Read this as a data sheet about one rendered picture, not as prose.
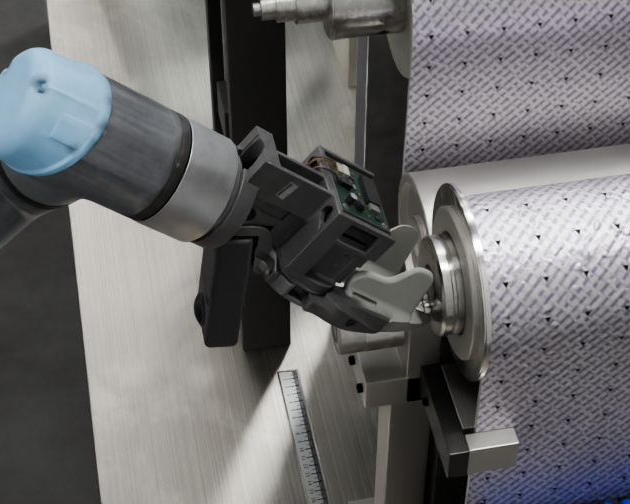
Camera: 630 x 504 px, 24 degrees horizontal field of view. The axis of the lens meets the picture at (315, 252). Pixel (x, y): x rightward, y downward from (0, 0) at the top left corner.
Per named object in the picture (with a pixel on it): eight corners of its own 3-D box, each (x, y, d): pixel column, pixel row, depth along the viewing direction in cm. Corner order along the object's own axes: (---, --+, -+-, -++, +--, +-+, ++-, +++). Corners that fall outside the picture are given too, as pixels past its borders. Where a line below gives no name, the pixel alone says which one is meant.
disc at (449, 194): (426, 281, 118) (437, 142, 107) (432, 281, 118) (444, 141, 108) (475, 422, 108) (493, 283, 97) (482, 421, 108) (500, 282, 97)
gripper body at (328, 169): (405, 248, 98) (267, 180, 91) (324, 326, 102) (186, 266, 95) (379, 174, 103) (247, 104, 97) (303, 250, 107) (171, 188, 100)
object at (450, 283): (445, 279, 102) (441, 357, 107) (473, 275, 102) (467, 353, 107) (419, 215, 108) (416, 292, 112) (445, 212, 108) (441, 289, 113)
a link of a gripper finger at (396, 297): (480, 308, 104) (385, 258, 99) (425, 358, 107) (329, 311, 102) (470, 278, 106) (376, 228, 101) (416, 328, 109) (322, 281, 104)
